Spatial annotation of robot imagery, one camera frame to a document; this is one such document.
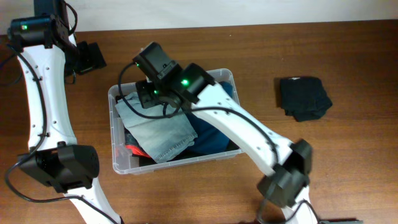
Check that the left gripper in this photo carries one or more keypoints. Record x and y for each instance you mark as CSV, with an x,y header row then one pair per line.
x,y
92,56

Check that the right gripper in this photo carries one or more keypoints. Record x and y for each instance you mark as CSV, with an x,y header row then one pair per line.
x,y
147,96

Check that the light blue jeans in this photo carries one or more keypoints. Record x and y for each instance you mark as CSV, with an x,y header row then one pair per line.
x,y
162,139

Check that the black shorts with red trim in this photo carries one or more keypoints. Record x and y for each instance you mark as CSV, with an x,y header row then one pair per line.
x,y
132,144

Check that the blue cloth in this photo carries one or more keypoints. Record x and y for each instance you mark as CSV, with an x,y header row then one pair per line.
x,y
209,140

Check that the small black shirt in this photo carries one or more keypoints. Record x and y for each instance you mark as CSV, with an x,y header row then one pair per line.
x,y
304,98

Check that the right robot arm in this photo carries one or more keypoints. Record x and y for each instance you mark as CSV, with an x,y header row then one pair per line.
x,y
286,165

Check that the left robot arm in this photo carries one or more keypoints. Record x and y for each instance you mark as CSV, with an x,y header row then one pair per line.
x,y
48,52

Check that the clear plastic storage bin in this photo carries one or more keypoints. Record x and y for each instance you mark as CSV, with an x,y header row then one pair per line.
x,y
125,163

